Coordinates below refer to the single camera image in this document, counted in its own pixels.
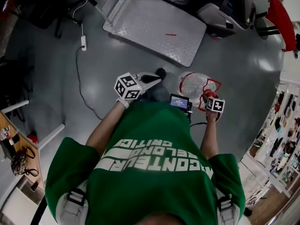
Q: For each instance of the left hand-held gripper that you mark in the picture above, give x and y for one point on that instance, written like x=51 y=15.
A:
x=127 y=87

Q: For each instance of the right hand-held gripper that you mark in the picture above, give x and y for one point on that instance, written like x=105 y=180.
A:
x=215 y=105

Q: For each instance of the clear water jug red cap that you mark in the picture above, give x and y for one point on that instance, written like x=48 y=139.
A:
x=193 y=85

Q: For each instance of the grey platform trolley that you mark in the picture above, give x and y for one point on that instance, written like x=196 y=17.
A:
x=152 y=27

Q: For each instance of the person's right forearm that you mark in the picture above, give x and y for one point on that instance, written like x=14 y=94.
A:
x=209 y=139

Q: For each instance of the person's left forearm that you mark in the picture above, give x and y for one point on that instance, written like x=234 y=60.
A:
x=105 y=128

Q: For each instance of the black shoe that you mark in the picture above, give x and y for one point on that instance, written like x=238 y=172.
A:
x=161 y=73

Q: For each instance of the blue jeans leg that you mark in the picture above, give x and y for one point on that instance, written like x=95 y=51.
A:
x=157 y=91

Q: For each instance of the small black monitor screen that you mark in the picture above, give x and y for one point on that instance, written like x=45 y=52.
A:
x=179 y=101

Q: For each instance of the thin red strip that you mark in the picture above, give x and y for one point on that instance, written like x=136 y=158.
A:
x=171 y=34

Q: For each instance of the cluttered white shelving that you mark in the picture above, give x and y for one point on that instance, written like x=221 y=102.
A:
x=276 y=137

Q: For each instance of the white power strip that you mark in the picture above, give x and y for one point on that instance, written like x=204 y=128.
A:
x=83 y=43

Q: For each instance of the grey floor scrubber machine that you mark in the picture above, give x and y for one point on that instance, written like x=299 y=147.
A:
x=225 y=15

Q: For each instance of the green shirt person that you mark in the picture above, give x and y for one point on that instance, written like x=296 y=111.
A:
x=145 y=172

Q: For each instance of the round table red cloth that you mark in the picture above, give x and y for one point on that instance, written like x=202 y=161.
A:
x=281 y=22

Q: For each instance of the black office chair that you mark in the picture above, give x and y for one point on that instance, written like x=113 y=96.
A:
x=47 y=6
x=14 y=83

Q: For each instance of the small red bin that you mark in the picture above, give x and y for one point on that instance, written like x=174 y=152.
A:
x=32 y=138

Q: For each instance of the light wooden desk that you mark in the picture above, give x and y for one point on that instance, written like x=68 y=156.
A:
x=23 y=144

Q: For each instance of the white bottle red cap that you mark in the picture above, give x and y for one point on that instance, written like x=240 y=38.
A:
x=5 y=132

